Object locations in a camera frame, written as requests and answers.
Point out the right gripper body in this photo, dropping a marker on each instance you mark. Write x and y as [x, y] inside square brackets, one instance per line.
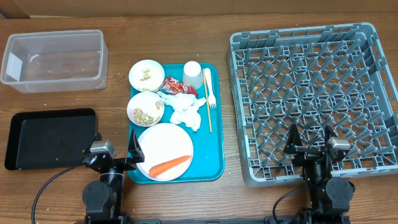
[305, 155]

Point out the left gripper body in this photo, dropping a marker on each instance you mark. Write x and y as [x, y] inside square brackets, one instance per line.
[122, 165]

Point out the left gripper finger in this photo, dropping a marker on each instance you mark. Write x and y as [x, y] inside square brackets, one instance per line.
[98, 137]
[134, 148]

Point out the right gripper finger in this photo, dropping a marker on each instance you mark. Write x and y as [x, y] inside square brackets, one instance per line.
[329, 132]
[294, 139]

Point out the orange carrot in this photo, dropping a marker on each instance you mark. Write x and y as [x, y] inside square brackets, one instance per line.
[165, 166]

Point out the pink bowl with peanuts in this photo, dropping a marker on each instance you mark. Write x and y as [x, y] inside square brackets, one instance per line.
[145, 109]

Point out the red snack wrapper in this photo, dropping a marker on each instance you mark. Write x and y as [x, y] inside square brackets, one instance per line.
[173, 87]

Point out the white bowl with rice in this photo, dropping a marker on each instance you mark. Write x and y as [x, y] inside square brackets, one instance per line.
[147, 75]

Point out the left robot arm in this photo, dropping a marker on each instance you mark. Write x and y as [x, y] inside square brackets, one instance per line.
[103, 198]

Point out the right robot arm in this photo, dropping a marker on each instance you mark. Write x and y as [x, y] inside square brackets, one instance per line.
[329, 196]

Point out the grey dishwasher rack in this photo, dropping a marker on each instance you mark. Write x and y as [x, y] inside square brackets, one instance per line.
[312, 77]

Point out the pink round plate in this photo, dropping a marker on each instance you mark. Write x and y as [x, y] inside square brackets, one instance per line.
[164, 142]

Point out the black plastic tray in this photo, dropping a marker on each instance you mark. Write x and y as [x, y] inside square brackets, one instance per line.
[48, 139]

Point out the teal serving tray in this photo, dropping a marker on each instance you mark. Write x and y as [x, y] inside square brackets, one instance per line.
[208, 154]

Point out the crumpled white tissue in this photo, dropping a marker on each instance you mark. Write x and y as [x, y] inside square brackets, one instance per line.
[185, 107]

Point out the clear plastic bin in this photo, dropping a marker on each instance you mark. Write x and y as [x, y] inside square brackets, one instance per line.
[70, 60]

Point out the wooden chopstick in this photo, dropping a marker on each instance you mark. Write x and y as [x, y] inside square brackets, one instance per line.
[207, 101]

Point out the white plastic fork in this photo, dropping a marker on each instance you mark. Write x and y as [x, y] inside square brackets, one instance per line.
[211, 97]

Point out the white paper cup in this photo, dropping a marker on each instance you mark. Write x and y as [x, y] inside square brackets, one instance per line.
[192, 74]

